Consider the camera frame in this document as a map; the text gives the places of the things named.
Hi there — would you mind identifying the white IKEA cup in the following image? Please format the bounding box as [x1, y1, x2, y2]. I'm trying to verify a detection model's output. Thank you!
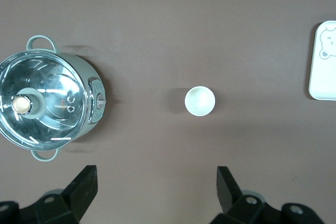
[184, 86, 216, 116]

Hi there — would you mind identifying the cream bear print tray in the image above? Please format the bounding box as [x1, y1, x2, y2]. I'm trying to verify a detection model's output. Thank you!
[308, 20, 336, 101]

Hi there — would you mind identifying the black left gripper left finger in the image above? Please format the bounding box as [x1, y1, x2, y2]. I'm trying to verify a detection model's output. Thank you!
[19, 165, 98, 224]

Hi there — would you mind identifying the grey pot with glass lid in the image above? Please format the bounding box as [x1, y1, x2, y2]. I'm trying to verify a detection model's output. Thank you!
[0, 34, 107, 162]

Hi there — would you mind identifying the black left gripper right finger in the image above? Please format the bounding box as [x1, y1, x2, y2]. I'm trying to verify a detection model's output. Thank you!
[209, 166, 284, 224]

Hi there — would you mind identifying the brown table cover mat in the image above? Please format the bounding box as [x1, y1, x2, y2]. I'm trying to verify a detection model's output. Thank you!
[0, 0, 336, 224]

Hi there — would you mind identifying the glass pot lid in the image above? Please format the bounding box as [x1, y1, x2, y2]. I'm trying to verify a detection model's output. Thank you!
[0, 50, 89, 150]

